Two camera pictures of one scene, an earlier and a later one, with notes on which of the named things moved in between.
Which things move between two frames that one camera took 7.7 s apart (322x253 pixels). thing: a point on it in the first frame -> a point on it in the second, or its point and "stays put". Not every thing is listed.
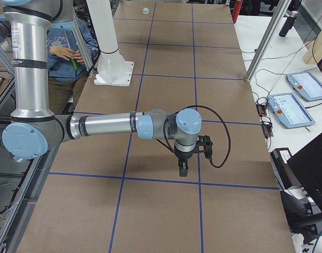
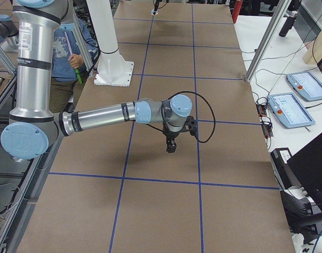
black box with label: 284,175 stays put
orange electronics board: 261,108 stays put
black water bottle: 288,24 stays put
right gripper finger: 182,168 -> 169,147
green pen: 74,64 -> 79,76
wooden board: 318,47 stays put
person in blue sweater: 66,67 stays put
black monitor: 311,166 stays put
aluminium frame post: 267,40 stays put
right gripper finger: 185,168 -> 174,145
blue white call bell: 145,10 -> 153,10
